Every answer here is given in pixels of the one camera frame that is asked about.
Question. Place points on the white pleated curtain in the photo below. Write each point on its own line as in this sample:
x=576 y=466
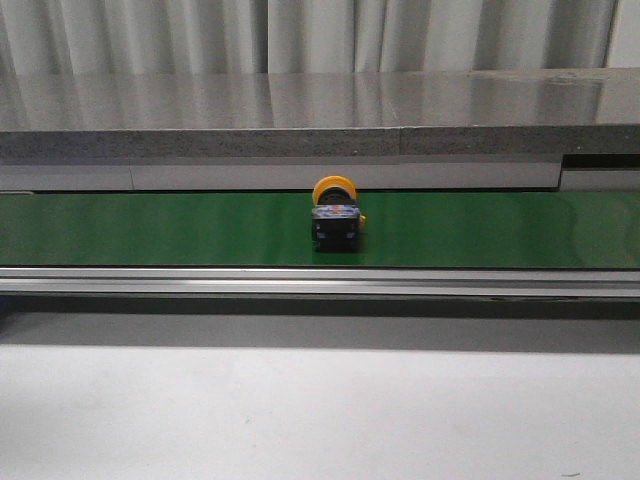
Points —
x=193 y=37

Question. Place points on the yellow mushroom push button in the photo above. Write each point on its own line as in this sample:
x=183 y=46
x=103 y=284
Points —
x=337 y=220

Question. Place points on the grey stone counter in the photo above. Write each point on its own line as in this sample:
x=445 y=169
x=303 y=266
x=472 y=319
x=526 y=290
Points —
x=567 y=130

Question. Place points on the green conveyor belt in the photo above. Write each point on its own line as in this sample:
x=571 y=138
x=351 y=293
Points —
x=575 y=230

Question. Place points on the aluminium conveyor frame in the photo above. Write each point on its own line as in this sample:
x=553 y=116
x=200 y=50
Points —
x=322 y=280

